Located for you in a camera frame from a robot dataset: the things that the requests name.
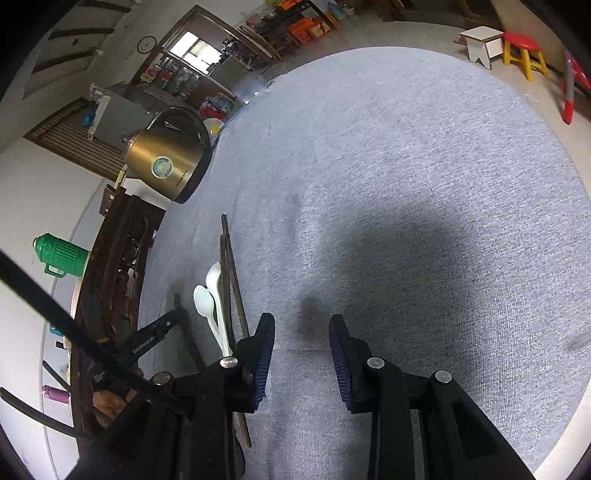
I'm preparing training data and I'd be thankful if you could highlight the brown wooden door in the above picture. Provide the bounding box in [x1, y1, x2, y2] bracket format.
[23, 99, 125, 181]

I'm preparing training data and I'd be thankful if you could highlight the white wooden stool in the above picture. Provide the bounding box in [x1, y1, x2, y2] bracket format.
[459, 26, 505, 70]

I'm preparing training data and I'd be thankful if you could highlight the grey tablecloth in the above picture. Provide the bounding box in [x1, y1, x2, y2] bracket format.
[139, 46, 587, 480]

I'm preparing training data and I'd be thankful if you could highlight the orange box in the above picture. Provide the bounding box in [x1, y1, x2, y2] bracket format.
[286, 18, 338, 47]

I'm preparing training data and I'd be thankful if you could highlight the white plastic spoon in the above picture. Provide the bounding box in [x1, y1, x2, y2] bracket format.
[205, 261, 234, 360]
[193, 285, 232, 358]

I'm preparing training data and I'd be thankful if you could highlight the black cable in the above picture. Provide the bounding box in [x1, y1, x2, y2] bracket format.
[0, 249, 190, 411]
[0, 387, 89, 440]

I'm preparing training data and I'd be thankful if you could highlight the dark carved wooden table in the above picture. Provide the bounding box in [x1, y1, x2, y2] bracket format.
[69, 185, 167, 444]

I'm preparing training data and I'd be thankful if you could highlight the red and yellow stool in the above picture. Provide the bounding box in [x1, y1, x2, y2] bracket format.
[502, 31, 550, 82]

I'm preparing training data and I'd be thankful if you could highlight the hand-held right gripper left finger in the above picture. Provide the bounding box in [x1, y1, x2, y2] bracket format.
[69, 313, 276, 480]

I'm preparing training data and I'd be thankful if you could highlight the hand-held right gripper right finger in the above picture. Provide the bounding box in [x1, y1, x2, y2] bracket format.
[329, 315, 536, 480]

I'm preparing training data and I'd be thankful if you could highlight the green thermos flask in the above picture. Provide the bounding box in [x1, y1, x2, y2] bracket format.
[32, 232, 90, 278]

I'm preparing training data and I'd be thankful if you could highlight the red plastic chair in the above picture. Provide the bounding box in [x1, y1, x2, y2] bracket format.
[561, 48, 591, 125]

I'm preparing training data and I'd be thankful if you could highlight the grey refrigerator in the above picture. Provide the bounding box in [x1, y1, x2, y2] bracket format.
[90, 83, 153, 144]

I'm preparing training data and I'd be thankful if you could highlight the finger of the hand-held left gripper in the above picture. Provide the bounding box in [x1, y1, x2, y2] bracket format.
[121, 308, 189, 367]

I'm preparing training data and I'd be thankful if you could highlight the person's left hand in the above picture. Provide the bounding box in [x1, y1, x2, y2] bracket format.
[91, 367, 141, 423]

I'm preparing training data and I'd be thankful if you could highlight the gold electric kettle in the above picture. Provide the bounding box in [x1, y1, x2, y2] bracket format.
[121, 107, 213, 205]

